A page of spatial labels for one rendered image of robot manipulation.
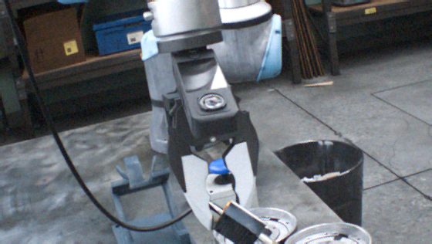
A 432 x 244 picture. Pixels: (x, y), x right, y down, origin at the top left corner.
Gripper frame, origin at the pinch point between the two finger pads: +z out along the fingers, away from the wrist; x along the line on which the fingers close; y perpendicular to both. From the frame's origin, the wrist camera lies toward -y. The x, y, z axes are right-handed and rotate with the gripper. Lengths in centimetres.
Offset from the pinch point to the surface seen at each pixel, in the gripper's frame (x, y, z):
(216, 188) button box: -2.8, 20.3, 2.6
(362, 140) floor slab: -117, 231, 58
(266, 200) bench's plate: -10.2, 22.4, 6.8
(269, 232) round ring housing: -6.5, 8.2, 6.3
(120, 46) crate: -11, 354, -7
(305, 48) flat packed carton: -136, 354, 18
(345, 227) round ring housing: -14.5, 1.6, 5.8
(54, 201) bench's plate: 22.2, 40.8, 4.5
